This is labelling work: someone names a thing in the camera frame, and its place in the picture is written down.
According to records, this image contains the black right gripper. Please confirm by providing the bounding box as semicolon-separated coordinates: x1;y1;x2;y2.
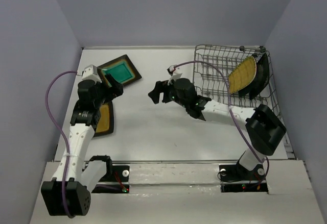
150;78;189;107

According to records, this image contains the black plate with green centre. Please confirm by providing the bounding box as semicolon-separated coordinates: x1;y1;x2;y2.
97;54;142;87

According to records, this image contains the green yellow woven-pattern plate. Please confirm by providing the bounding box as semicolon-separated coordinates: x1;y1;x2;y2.
228;56;257;94

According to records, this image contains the black floral square plate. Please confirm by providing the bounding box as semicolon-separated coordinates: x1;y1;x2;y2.
238;53;270;100

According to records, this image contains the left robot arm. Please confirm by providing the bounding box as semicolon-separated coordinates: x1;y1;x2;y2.
41;65;123;218

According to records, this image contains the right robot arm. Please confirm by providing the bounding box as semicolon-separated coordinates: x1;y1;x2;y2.
148;78;287;179

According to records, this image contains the black plate with yellow centre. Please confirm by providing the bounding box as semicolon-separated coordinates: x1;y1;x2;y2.
94;101;114;137

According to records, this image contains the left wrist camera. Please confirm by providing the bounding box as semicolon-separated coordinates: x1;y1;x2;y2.
82;65;102;83

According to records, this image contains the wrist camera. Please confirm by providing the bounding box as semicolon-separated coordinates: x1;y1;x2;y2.
167;65;182;85
82;65;102;83

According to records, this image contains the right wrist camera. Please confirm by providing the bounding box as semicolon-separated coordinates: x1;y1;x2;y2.
167;65;182;85

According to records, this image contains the grey wire dish rack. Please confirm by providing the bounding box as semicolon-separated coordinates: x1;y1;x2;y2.
193;45;282;118

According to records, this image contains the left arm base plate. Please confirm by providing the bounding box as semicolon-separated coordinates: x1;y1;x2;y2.
92;165;130;194

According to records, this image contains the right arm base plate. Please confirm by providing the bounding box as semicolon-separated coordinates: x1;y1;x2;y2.
217;164;268;193

